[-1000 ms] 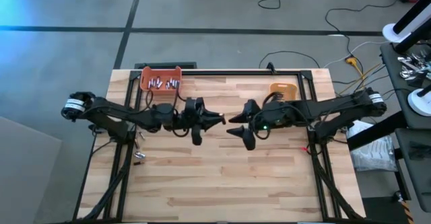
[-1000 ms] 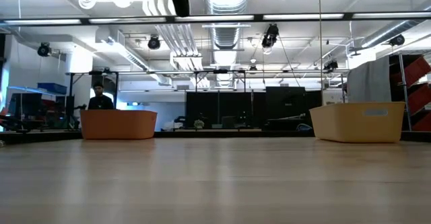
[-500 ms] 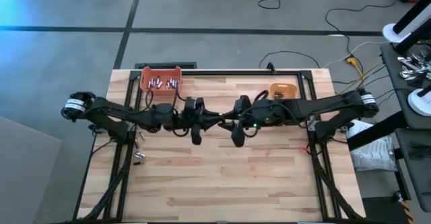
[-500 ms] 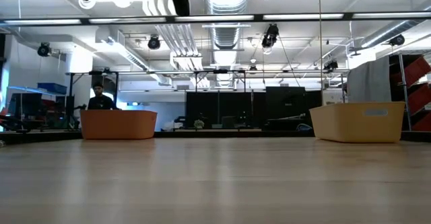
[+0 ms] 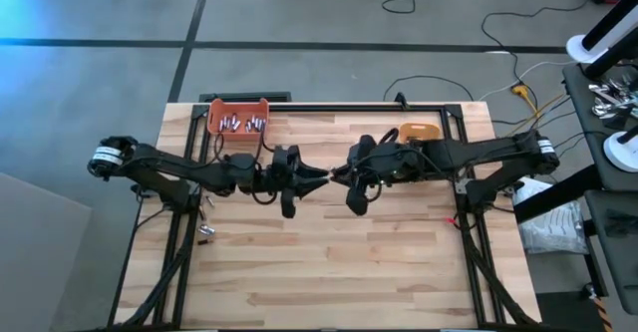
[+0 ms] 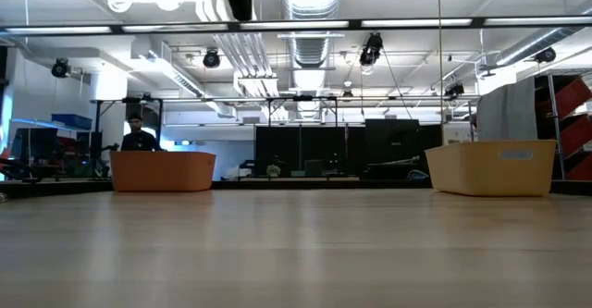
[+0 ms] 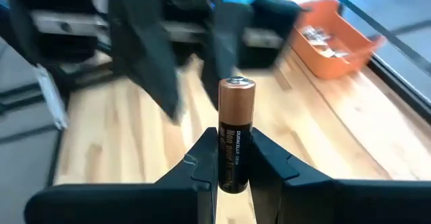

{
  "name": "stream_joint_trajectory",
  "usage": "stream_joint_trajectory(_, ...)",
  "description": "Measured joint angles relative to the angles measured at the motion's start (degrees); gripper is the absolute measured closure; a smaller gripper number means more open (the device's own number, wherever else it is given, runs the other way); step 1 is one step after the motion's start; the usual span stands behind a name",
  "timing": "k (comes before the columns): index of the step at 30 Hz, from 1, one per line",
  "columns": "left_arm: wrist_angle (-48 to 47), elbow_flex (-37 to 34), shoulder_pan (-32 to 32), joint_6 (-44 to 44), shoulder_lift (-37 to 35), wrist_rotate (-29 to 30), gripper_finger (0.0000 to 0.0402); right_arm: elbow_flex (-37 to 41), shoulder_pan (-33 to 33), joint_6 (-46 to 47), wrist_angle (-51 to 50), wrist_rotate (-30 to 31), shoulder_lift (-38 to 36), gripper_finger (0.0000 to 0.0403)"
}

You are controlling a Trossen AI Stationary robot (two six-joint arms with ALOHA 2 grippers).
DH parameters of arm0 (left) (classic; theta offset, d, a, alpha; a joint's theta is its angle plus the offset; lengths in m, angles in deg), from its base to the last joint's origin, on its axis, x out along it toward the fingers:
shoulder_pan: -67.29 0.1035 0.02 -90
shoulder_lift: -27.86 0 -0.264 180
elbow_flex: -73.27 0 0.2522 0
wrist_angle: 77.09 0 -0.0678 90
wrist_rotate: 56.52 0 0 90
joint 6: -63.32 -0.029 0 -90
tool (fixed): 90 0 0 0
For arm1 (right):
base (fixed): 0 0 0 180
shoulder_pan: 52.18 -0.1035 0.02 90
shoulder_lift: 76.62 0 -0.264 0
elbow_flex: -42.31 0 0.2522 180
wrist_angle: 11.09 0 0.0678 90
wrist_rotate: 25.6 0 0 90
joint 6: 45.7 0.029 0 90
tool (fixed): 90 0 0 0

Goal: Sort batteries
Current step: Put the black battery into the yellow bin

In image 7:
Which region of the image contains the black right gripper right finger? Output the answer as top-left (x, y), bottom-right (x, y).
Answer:
top-left (248, 126), bottom-right (431, 224)

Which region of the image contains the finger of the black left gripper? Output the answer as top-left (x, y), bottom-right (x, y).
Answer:
top-left (201, 2), bottom-right (254, 111)
top-left (107, 0), bottom-right (185, 124)

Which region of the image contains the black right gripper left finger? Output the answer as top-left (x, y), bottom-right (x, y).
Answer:
top-left (23, 126), bottom-right (219, 224)

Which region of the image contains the black copper AA battery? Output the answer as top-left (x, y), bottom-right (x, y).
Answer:
top-left (218, 76), bottom-right (257, 194)

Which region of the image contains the orange plastic bin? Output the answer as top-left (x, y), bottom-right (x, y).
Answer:
top-left (288, 0), bottom-right (385, 81)

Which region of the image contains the silver frame bracket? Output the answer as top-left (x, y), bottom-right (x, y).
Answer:
top-left (32, 64), bottom-right (69, 130)

